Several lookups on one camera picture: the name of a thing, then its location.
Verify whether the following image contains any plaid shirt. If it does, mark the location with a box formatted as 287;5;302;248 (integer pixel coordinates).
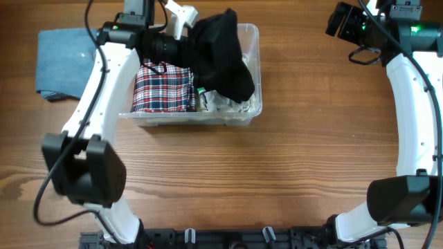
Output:
131;60;197;113

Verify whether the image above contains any folded blue denim cloth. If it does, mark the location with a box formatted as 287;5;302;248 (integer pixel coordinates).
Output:
35;28;96;101

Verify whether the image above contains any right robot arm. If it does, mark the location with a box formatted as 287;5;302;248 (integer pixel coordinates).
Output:
326;1;442;247

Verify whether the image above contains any clear plastic storage container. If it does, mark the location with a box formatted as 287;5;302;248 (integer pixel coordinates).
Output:
118;24;263;127

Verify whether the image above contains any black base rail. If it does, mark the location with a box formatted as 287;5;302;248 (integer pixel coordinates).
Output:
78;224;387;249

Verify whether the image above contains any white t-shirt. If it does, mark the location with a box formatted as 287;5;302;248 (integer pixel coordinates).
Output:
196;51;257;113

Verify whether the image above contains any black garment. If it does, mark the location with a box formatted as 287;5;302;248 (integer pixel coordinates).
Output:
188;8;255;103

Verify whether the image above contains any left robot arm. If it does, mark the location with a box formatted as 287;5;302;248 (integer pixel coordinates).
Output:
33;22;152;248

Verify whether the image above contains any left black cable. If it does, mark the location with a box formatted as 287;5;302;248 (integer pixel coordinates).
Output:
33;0;120;243

